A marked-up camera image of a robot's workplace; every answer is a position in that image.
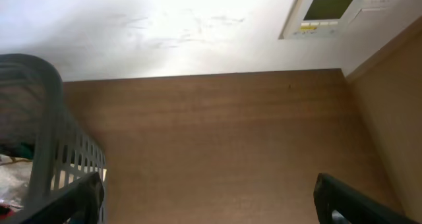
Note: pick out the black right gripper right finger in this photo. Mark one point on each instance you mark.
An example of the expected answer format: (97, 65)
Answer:
(337, 202)

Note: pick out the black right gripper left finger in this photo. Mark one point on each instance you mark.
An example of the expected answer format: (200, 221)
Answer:
(82, 201)

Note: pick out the green Nescafe coffee bag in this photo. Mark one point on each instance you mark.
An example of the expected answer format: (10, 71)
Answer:
(20, 150)

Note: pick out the beige cookie bag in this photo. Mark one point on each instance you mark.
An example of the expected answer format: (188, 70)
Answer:
(15, 178)

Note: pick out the grey plastic basket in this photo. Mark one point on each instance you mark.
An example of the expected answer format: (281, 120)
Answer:
(33, 111)

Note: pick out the white wall control panel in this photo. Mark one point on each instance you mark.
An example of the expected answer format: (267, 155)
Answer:
(319, 18)

